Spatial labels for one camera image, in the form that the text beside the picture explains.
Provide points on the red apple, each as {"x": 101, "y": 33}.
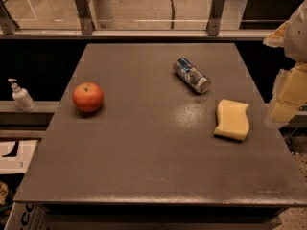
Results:
{"x": 88, "y": 97}

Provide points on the white printed box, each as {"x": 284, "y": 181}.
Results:
{"x": 25, "y": 217}

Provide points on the right metal railing bracket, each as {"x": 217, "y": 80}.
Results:
{"x": 215, "y": 17}

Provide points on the blue silver drink can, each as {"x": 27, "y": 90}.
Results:
{"x": 191, "y": 75}

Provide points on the metal railing bracket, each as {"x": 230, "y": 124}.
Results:
{"x": 84, "y": 15}
{"x": 215, "y": 17}

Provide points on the white pump soap bottle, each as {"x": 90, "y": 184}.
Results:
{"x": 21, "y": 96}

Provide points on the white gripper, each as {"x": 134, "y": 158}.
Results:
{"x": 296, "y": 37}

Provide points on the white cardboard box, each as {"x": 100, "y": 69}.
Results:
{"x": 15, "y": 156}

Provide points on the yellow sponge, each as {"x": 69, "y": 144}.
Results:
{"x": 232, "y": 120}

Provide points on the left metal railing bracket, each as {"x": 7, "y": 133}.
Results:
{"x": 84, "y": 15}

